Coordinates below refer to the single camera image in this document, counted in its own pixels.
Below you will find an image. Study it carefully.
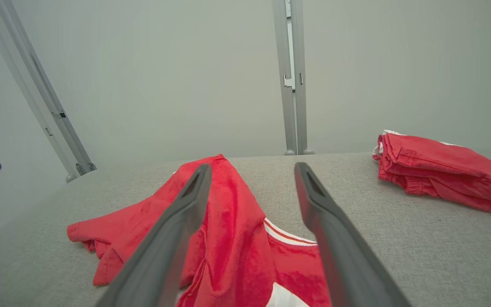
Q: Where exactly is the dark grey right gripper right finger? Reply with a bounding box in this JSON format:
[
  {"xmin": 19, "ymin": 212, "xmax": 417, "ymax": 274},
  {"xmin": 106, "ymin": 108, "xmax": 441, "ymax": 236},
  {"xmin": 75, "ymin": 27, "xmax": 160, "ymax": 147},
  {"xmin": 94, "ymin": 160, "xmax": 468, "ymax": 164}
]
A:
[{"xmin": 294, "ymin": 162, "xmax": 412, "ymax": 307}]

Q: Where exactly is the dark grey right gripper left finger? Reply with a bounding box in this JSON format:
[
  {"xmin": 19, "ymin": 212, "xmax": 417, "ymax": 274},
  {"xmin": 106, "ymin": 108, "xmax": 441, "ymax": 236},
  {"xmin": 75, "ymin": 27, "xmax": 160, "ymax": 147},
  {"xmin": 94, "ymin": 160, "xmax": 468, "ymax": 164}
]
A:
[{"xmin": 95, "ymin": 164, "xmax": 213, "ymax": 307}]

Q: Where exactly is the red jersey white trim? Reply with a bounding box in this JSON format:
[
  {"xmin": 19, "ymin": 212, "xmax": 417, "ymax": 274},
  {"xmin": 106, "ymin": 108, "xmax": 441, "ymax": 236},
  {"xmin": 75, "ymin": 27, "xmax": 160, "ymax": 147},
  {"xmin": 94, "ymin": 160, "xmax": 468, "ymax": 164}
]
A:
[{"xmin": 66, "ymin": 154, "xmax": 331, "ymax": 307}]

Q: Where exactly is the red shorts number 23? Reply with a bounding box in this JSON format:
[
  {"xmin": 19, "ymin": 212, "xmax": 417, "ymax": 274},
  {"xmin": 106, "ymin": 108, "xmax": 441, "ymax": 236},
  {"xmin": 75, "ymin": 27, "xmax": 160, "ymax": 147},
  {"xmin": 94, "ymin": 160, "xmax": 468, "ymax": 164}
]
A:
[{"xmin": 372, "ymin": 130, "xmax": 491, "ymax": 217}]

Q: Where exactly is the grey partition post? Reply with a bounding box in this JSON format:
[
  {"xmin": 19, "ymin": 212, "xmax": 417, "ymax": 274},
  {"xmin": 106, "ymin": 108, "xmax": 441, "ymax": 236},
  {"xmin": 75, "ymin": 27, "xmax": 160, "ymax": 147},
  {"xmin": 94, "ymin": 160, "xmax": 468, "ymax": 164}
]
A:
[
  {"xmin": 0, "ymin": 0, "xmax": 80, "ymax": 183},
  {"xmin": 0, "ymin": 0, "xmax": 98, "ymax": 173},
  {"xmin": 271, "ymin": 0, "xmax": 297, "ymax": 156},
  {"xmin": 290, "ymin": 0, "xmax": 315, "ymax": 155}
]

